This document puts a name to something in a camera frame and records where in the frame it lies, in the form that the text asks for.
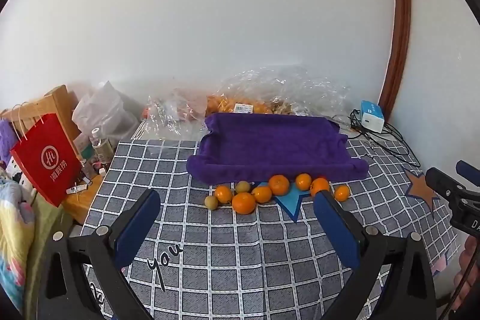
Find grey checked cloth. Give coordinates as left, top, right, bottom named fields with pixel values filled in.
left=80, top=138, right=462, bottom=320

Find purple plush cloth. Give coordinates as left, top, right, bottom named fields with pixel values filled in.
left=0, top=119, right=19, bottom=165

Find red paper bag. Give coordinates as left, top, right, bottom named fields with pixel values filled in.
left=9, top=103, right=83, bottom=208

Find clear plastic bag of tangerines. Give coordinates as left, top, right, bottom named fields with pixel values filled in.
left=206, top=67, right=351, bottom=118

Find wooden bed frame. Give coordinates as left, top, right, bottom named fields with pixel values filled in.
left=0, top=85, right=81, bottom=144

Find white and blue box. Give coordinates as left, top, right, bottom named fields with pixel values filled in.
left=361, top=100, right=386, bottom=133

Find black cables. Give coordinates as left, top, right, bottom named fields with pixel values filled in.
left=349, top=108, right=422, bottom=169

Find purple towel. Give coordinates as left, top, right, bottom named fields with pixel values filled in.
left=186, top=112, right=370, bottom=183

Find wooden side table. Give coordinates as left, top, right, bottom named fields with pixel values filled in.
left=62, top=170, right=109, bottom=225

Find white plastic bag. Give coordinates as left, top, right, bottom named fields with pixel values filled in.
left=71, top=81, right=141, bottom=141

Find brown wooden door frame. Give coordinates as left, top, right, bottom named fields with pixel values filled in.
left=380, top=0, right=413, bottom=122

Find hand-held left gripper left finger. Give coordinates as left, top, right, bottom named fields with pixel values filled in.
left=37, top=189, right=161, bottom=320

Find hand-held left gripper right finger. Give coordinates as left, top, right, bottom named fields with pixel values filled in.
left=314, top=190, right=437, bottom=320

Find green bed sheet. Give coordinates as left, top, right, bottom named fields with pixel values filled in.
left=22, top=193, right=81, bottom=306

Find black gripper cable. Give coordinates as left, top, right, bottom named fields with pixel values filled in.
left=448, top=256, right=480, bottom=320

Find large orange tangerine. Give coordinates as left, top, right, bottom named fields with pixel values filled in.
left=232, top=192, right=257, bottom=215
left=268, top=174, right=291, bottom=196

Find clear plastic bottle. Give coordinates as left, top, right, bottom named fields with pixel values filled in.
left=89, top=127, right=114, bottom=164

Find small orange tangerine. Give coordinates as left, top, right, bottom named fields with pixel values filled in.
left=333, top=184, right=351, bottom=202

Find person's right hand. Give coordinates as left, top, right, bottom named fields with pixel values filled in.
left=454, top=238, right=480, bottom=309

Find colourful patterned blanket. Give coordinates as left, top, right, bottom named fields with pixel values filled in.
left=0, top=178, right=38, bottom=309

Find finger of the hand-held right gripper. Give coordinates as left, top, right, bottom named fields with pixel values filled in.
left=425, top=167, right=469, bottom=202
left=455, top=160, right=480, bottom=187

